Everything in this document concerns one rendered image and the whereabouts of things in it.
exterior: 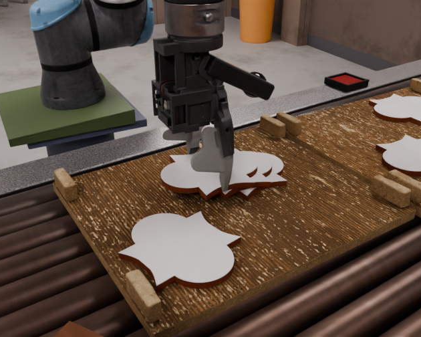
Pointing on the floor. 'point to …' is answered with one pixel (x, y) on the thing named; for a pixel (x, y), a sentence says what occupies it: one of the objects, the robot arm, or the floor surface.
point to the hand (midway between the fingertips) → (210, 168)
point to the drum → (256, 20)
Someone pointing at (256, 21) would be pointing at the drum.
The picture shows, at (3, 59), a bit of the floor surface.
